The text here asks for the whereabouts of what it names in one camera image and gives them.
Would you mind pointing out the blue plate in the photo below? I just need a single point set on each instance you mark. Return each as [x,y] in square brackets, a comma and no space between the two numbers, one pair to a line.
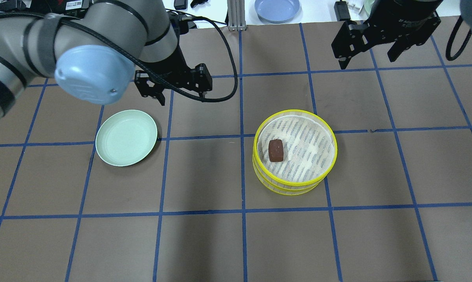
[277,11]

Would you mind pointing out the aluminium frame post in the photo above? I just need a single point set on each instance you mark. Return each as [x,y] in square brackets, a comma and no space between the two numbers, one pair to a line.
[236,15]

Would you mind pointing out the yellow steamer basket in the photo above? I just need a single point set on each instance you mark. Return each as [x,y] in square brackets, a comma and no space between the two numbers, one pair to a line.
[283,188]
[310,146]

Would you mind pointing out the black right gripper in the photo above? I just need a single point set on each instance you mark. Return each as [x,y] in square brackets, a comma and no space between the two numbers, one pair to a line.
[403,20]

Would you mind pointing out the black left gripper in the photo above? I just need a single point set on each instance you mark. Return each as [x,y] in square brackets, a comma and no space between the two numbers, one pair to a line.
[172,67]

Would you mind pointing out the light green plate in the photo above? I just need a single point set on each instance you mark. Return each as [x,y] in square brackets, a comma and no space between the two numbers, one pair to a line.
[126,138]

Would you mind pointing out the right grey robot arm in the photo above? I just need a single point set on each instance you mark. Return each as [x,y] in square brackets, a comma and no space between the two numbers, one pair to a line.
[461,32]

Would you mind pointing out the brown steamed bun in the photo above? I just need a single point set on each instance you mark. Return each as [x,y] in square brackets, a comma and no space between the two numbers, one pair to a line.
[275,150]

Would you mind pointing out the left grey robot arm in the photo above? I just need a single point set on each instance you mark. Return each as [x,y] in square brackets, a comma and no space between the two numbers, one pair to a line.
[93,58]

